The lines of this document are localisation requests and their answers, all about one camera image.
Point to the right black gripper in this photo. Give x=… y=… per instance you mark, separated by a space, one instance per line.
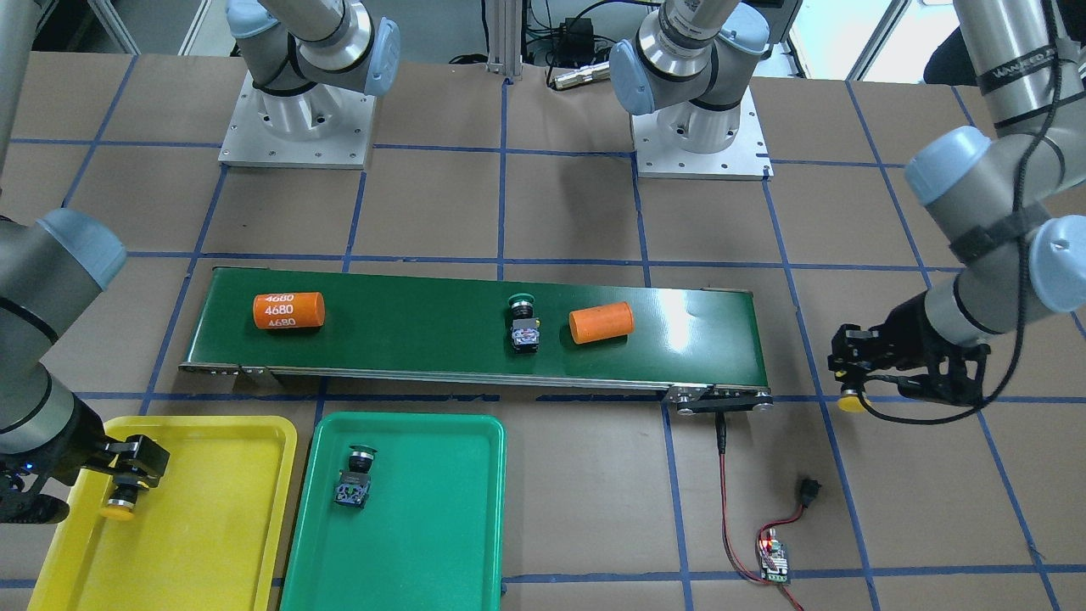
x=75 y=443

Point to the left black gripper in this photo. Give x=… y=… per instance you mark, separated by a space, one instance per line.
x=901 y=333

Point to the yellow push button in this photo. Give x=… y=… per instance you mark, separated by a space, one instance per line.
x=852 y=397
x=122 y=501

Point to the orange cylinder with white print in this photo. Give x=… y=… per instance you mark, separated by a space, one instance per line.
x=279 y=311

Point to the plain orange cylinder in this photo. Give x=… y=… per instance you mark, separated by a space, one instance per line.
x=601 y=322

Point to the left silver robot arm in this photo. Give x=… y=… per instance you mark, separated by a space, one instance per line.
x=1019 y=263

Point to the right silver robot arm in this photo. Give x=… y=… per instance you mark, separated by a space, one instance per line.
x=316 y=71

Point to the yellow plastic tray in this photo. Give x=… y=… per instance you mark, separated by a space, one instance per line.
x=205 y=539

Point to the green conveyor belt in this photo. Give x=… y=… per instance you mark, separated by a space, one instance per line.
x=700 y=348

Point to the small controller circuit board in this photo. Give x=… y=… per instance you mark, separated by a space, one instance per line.
x=773 y=560

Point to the green plastic tray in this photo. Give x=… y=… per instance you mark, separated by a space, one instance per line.
x=429 y=537

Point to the black cable connector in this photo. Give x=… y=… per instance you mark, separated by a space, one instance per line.
x=808 y=491

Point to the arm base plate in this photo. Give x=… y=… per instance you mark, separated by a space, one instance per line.
x=700 y=136
x=326 y=128

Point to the aluminium frame post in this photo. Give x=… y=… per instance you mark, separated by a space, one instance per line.
x=503 y=30

